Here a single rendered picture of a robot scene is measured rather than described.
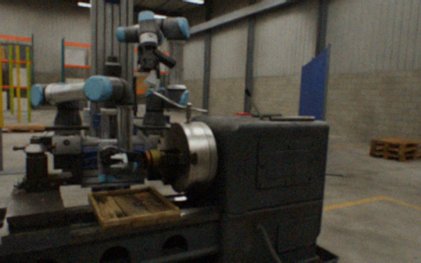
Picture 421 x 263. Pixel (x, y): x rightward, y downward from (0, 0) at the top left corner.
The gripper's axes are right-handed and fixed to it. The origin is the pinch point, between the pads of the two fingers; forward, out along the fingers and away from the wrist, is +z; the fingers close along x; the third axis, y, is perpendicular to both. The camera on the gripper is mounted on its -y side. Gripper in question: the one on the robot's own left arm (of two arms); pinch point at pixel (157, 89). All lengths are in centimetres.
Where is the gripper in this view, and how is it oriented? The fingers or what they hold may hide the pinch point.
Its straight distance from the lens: 144.4
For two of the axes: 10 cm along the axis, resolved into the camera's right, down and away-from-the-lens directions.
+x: 4.7, -2.0, -8.6
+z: 1.1, 9.8, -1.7
